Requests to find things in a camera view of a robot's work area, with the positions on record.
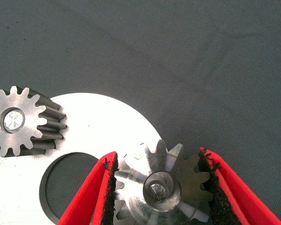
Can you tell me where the round metal plate with hole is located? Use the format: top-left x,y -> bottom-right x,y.
0,93 -> 162,225

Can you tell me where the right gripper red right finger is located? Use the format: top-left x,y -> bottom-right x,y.
198,147 -> 281,225

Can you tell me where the steel spur gear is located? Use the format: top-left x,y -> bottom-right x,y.
0,85 -> 67,158

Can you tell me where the small dark steel gear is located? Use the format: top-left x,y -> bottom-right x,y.
112,139 -> 215,225

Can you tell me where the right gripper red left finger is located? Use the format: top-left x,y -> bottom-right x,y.
57,151 -> 119,225

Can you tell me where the dark grey table cloth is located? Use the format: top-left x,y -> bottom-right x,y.
0,0 -> 281,225

